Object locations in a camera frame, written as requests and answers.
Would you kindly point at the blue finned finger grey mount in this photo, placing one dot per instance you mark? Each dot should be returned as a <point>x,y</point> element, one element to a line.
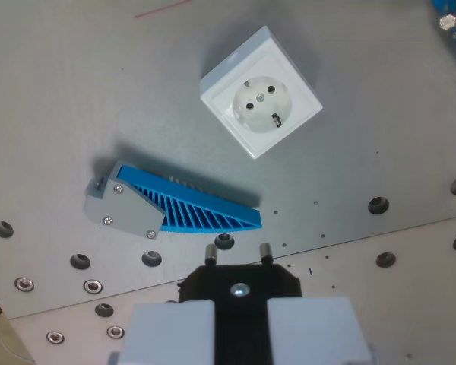
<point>137,207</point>

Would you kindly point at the black power plug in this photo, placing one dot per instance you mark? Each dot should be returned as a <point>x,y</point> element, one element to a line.
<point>241,315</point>

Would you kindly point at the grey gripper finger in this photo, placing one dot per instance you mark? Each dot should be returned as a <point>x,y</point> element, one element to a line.
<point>315,331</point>
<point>167,334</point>

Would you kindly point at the silver table screw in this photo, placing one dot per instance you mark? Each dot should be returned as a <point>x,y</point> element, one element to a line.
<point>115,331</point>
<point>92,286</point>
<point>24,284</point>
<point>55,337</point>

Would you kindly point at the thin red thread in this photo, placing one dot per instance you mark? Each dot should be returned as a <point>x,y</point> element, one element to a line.
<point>159,9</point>

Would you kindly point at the white wall socket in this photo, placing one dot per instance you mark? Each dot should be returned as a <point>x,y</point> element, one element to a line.
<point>260,99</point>

